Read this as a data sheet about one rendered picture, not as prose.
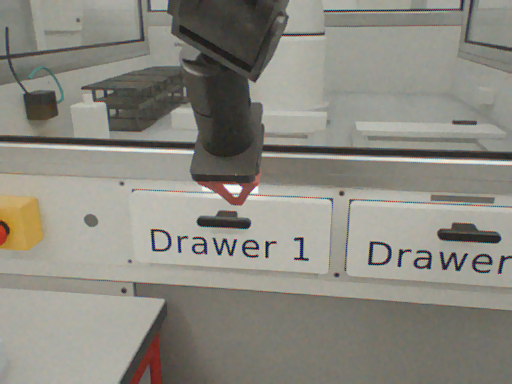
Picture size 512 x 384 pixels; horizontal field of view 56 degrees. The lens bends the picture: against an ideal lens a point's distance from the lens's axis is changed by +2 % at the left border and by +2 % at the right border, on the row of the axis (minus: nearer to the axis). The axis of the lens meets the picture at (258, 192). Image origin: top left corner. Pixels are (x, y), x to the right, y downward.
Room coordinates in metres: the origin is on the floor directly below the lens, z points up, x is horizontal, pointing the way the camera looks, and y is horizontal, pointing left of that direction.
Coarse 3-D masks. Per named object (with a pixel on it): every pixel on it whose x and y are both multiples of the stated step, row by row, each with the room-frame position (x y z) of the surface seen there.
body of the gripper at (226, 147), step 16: (240, 112) 0.44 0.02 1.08; (256, 112) 0.51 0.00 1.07; (208, 128) 0.44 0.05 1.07; (224, 128) 0.44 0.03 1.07; (240, 128) 0.45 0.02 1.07; (256, 128) 0.49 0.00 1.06; (208, 144) 0.46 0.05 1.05; (224, 144) 0.45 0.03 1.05; (240, 144) 0.46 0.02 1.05; (256, 144) 0.47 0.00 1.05; (192, 160) 0.46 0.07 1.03; (208, 160) 0.46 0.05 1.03; (224, 160) 0.46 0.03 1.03; (240, 160) 0.46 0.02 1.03; (256, 160) 0.46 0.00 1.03; (192, 176) 0.45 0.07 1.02; (208, 176) 0.45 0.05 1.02; (224, 176) 0.45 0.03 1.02; (240, 176) 0.44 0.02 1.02
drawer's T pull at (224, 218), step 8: (200, 216) 0.60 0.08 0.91; (208, 216) 0.60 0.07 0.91; (216, 216) 0.60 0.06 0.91; (224, 216) 0.60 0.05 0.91; (232, 216) 0.60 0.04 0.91; (200, 224) 0.59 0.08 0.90; (208, 224) 0.59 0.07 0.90; (216, 224) 0.59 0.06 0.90; (224, 224) 0.59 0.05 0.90; (232, 224) 0.59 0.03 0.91; (240, 224) 0.59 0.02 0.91; (248, 224) 0.58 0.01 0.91
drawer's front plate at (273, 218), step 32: (160, 192) 0.65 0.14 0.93; (160, 224) 0.64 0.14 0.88; (192, 224) 0.63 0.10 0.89; (256, 224) 0.62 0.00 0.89; (288, 224) 0.61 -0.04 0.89; (320, 224) 0.61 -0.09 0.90; (160, 256) 0.64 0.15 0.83; (192, 256) 0.63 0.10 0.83; (224, 256) 0.63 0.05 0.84; (288, 256) 0.61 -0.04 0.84; (320, 256) 0.61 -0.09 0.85
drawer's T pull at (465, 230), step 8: (456, 224) 0.58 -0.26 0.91; (464, 224) 0.58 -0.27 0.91; (472, 224) 0.58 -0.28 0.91; (440, 232) 0.55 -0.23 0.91; (448, 232) 0.55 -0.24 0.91; (456, 232) 0.55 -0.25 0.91; (464, 232) 0.55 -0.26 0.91; (472, 232) 0.55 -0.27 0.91; (480, 232) 0.55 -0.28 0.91; (488, 232) 0.55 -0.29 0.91; (496, 232) 0.55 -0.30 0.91; (448, 240) 0.55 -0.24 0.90; (456, 240) 0.55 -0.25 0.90; (464, 240) 0.55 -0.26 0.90; (472, 240) 0.55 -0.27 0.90; (480, 240) 0.55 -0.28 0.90; (488, 240) 0.54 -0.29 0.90; (496, 240) 0.54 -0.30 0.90
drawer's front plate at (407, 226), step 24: (360, 216) 0.60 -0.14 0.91; (384, 216) 0.60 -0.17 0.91; (408, 216) 0.59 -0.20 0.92; (432, 216) 0.59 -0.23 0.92; (456, 216) 0.58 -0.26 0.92; (480, 216) 0.58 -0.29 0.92; (504, 216) 0.58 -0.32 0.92; (360, 240) 0.60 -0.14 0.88; (384, 240) 0.60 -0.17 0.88; (408, 240) 0.59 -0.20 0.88; (432, 240) 0.59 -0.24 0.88; (504, 240) 0.58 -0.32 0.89; (360, 264) 0.60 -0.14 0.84; (384, 264) 0.60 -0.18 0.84; (408, 264) 0.59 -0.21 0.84; (432, 264) 0.59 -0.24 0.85; (480, 264) 0.58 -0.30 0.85; (504, 264) 0.58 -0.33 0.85
